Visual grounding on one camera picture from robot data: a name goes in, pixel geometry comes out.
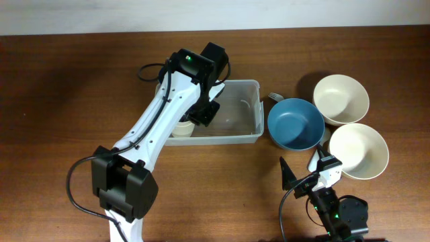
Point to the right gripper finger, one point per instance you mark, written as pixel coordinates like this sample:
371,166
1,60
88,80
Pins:
288,178
322,153

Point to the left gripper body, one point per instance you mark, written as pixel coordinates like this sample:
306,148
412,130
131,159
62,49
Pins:
205,109

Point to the cream cup back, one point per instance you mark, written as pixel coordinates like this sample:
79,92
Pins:
182,132

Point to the cream cup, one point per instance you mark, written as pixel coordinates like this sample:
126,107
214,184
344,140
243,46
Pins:
186,123
182,132

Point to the blue bowl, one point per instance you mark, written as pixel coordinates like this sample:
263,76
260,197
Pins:
295,124

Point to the cream bowl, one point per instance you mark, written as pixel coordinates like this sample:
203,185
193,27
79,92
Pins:
341,99
362,150

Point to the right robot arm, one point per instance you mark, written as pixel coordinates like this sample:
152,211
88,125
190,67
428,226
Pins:
344,218

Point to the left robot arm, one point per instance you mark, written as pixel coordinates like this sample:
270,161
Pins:
122,176

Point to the clear plastic storage container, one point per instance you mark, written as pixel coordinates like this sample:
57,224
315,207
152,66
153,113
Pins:
240,119

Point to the white plastic spoon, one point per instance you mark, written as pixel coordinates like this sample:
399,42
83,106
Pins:
313,161

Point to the grey plastic fork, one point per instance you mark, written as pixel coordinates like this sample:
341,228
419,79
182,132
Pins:
276,97

